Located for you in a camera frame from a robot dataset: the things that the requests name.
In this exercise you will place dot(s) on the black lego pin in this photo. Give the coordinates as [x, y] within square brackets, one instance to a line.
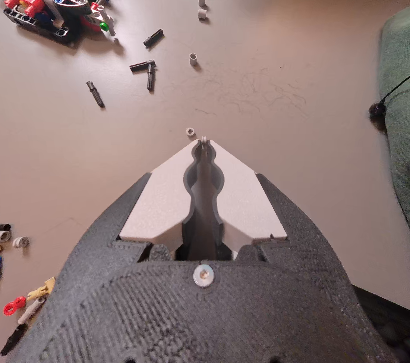
[153, 38]
[150, 79]
[141, 66]
[95, 93]

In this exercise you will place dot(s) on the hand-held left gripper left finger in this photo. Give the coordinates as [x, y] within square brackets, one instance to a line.
[157, 206]

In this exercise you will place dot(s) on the thin grey lego bush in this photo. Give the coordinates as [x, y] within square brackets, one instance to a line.
[191, 131]

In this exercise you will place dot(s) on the person's green clothing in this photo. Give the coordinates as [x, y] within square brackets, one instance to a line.
[397, 81]

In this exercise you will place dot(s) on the pile of small lego pieces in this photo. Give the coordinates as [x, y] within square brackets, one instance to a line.
[20, 241]

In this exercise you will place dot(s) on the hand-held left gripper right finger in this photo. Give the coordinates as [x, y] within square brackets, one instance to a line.
[253, 206]

